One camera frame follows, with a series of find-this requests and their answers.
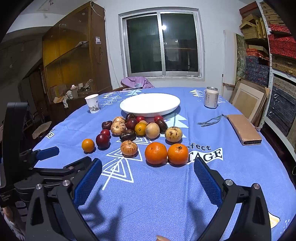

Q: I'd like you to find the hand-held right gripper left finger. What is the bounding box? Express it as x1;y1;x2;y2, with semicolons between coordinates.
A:
25;158;103;241

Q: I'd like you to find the white paper cup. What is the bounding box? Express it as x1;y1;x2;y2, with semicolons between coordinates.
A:
85;94;100;114

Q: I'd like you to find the orange striped pepino melon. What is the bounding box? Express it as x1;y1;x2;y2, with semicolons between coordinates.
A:
120;140;138;157

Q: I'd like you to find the orange mandarin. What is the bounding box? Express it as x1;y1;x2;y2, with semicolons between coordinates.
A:
145;142;167;165
167;143;189;165

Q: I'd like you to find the large plain beige melon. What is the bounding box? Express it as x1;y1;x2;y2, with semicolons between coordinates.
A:
145;122;160;139

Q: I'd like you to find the purple jacket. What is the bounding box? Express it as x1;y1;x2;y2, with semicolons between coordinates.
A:
121;76;155;90

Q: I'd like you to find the dark red plum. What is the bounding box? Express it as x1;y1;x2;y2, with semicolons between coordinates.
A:
125;118;139;130
96;134;110;149

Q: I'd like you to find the brown picture frame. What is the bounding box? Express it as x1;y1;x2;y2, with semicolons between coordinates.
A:
229;77;271;127

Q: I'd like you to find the white drink can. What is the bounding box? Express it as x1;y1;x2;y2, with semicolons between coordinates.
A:
204;87;219;109

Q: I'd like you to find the stack of dark woven boxes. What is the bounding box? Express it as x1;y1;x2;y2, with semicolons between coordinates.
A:
266;76;296;137

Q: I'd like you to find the crumpled paper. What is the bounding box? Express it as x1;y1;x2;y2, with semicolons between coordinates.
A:
54;90;74;108

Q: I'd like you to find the beige brown-spotted pepino melon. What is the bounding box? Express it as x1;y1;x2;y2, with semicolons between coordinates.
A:
165;127;183;142

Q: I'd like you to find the sliding window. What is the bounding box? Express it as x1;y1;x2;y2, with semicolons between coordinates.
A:
118;7;206;81

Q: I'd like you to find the person's left hand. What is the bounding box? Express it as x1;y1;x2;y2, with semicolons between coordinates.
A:
0;206;14;219

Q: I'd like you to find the stack of red patterned boxes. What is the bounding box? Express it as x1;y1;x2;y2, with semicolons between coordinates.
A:
268;23;296;59

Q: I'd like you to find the stack of blue patterned boxes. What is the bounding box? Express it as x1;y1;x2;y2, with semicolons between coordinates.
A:
245;56;271;86

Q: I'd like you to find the white plate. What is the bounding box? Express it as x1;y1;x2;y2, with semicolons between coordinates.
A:
120;93;181;117

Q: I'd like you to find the wooden glass cabinet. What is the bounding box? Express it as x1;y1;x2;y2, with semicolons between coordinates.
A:
42;1;112;112

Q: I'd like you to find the tan wallet with grey strap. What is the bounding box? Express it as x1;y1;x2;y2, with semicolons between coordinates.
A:
197;114;262;146

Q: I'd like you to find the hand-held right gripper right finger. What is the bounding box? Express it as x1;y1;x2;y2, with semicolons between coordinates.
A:
193;158;271;241

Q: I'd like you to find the white metal shelf rack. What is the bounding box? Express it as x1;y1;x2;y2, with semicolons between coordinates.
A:
254;0;296;163

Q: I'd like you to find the stack of tan woven boxes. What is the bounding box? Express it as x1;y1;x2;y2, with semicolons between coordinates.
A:
239;1;270;40

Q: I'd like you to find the small orange tomato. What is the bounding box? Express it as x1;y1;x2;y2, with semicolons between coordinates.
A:
82;138;95;153

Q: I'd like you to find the yellow orange tomato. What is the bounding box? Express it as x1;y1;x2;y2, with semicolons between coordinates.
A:
134;122;148;136

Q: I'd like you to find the stack of brown wicker boxes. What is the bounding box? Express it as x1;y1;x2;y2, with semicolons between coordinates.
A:
270;54;296;76

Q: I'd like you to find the white board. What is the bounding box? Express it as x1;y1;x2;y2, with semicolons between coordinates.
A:
223;30;240;85

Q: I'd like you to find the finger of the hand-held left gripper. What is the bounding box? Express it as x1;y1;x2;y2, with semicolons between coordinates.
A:
18;146;60;167
30;156;93;183

